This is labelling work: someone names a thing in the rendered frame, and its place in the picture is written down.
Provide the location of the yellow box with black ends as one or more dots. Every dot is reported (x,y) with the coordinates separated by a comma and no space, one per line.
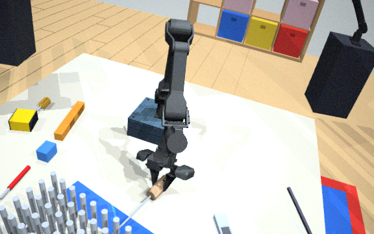
(23,120)

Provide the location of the orange rectangular bar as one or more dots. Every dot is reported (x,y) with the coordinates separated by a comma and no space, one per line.
(69,121)

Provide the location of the yellow ribbed screwdriver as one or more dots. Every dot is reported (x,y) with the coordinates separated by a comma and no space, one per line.
(44,103)

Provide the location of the brown wooden tool handle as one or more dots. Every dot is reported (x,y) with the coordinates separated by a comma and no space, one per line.
(153,193)

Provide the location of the blue tape strip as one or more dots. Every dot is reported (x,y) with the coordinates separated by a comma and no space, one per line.
(112,211)

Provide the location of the red-handled tool with grey metal tip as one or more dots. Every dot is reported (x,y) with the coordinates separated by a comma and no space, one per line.
(12,185)

